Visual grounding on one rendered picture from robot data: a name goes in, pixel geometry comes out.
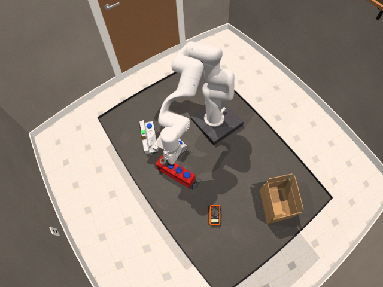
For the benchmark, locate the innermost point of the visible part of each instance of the brown cardboard box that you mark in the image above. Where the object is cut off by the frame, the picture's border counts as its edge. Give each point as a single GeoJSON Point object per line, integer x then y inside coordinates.
{"type": "Point", "coordinates": [281, 198]}

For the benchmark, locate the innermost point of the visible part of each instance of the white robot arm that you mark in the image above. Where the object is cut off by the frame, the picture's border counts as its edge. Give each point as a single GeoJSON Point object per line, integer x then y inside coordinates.
{"type": "Point", "coordinates": [188, 62]}

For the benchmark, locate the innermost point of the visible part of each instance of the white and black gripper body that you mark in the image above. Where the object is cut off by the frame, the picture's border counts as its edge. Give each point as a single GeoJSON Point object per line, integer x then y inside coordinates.
{"type": "Point", "coordinates": [171, 158]}

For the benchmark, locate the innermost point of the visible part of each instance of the red tube rack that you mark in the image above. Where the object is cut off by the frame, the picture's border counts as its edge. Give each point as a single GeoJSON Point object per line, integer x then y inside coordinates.
{"type": "Point", "coordinates": [178, 177]}

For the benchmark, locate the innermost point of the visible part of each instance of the black pocket multimeter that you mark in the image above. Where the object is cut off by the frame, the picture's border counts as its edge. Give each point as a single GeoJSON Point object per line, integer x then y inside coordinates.
{"type": "Point", "coordinates": [214, 215]}

